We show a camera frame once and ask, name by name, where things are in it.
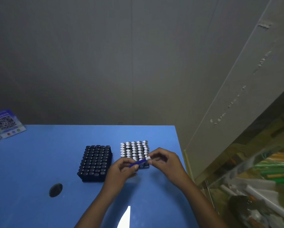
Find blue silver-capped lighter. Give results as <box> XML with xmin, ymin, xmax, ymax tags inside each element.
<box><xmin>129</xmin><ymin>156</ymin><xmax>152</xmax><ymax>168</ymax></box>

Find crumpled clear plastic bags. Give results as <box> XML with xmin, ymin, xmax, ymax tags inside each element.
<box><xmin>203</xmin><ymin>144</ymin><xmax>284</xmax><ymax>228</ymax></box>

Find row of black lighters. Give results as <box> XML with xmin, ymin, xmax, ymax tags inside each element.
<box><xmin>77</xmin><ymin>145</ymin><xmax>113</xmax><ymax>181</ymax></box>

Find person's right hand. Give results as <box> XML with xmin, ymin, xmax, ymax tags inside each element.
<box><xmin>146</xmin><ymin>147</ymin><xmax>192</xmax><ymax>190</ymax></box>

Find dark round disc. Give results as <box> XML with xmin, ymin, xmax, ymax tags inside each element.
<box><xmin>49</xmin><ymin>183</ymin><xmax>63</xmax><ymax>198</ymax></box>

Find row of blue lighters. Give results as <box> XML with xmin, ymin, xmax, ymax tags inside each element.
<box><xmin>120</xmin><ymin>140</ymin><xmax>150</xmax><ymax>168</ymax></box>

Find blue code sign stand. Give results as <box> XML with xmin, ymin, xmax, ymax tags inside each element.
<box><xmin>0</xmin><ymin>109</ymin><xmax>27</xmax><ymax>139</ymax></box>

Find black grid tray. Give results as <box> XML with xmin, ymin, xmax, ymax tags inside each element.
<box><xmin>77</xmin><ymin>145</ymin><xmax>113</xmax><ymax>183</ymax></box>
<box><xmin>120</xmin><ymin>140</ymin><xmax>150</xmax><ymax>169</ymax></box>

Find person's left forearm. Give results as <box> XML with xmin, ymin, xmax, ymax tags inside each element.
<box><xmin>74</xmin><ymin>187</ymin><xmax>120</xmax><ymax>228</ymax></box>

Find person's right forearm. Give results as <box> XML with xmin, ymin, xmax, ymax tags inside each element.
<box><xmin>180</xmin><ymin>179</ymin><xmax>228</xmax><ymax>228</ymax></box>

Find person's left hand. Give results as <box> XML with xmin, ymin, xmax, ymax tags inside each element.
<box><xmin>102</xmin><ymin>157</ymin><xmax>140</xmax><ymax>198</ymax></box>

